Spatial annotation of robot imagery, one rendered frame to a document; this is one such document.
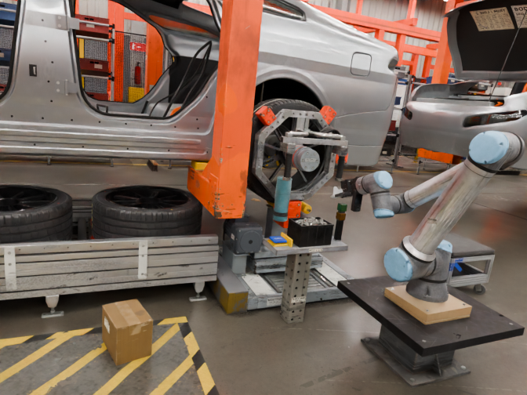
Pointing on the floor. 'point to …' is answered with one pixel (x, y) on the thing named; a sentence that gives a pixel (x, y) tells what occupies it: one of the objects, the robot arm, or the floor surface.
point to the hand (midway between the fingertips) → (337, 197)
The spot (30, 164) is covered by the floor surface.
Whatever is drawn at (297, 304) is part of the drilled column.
